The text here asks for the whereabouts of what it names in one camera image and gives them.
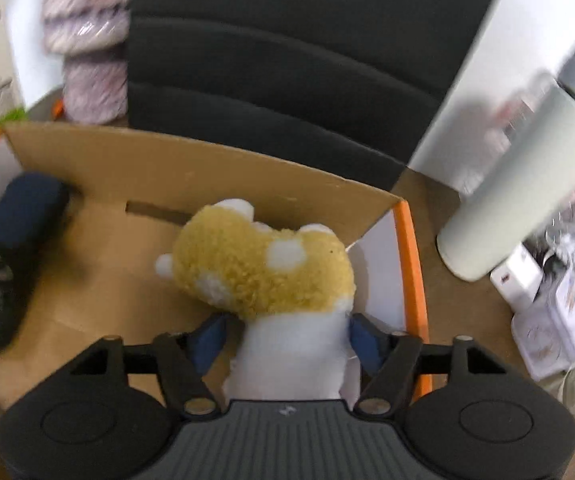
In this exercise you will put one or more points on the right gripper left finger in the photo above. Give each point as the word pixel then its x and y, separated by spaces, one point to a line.
pixel 183 359

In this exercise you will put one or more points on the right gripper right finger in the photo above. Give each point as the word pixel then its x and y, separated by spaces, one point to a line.
pixel 390 361

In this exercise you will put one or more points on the yellow white plush toy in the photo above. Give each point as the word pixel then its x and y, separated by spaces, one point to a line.
pixel 293 291

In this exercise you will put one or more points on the white power adapter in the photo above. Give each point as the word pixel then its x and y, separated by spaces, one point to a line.
pixel 518 279

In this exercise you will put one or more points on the white printed tin box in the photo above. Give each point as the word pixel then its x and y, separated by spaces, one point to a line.
pixel 544 333

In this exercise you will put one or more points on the navy blue pouch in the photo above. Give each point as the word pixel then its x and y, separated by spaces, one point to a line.
pixel 31 210

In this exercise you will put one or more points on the white thermos bottle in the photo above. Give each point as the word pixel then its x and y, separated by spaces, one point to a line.
pixel 529 183

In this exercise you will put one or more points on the black paper bag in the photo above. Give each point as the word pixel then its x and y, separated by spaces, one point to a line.
pixel 345 86

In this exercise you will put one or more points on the pink ribbed vase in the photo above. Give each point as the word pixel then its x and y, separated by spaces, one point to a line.
pixel 91 36

